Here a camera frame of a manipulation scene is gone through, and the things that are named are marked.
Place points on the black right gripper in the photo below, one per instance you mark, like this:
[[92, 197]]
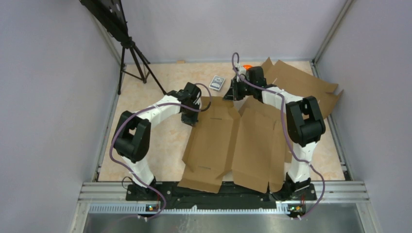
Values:
[[232, 93]]

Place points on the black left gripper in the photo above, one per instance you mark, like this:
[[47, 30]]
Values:
[[191, 121]]

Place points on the brown cardboard box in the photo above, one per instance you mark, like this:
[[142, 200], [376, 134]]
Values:
[[299, 83], [248, 143]]

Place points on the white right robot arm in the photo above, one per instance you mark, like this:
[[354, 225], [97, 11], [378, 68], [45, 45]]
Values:
[[301, 120]]

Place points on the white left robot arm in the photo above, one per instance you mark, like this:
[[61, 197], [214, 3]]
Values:
[[133, 132]]

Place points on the blue playing card deck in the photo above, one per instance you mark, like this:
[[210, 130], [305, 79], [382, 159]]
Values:
[[217, 83]]

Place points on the orange curved toy piece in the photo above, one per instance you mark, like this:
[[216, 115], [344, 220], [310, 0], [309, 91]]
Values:
[[247, 66]]

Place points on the black tripod stand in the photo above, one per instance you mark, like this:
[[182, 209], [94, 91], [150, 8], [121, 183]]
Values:
[[141, 63]]

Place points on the black perforated board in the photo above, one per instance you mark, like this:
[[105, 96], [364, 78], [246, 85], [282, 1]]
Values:
[[110, 14]]

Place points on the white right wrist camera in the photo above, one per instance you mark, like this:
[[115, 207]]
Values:
[[240, 71]]

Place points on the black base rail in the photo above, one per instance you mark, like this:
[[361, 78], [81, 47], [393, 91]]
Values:
[[230, 196]]

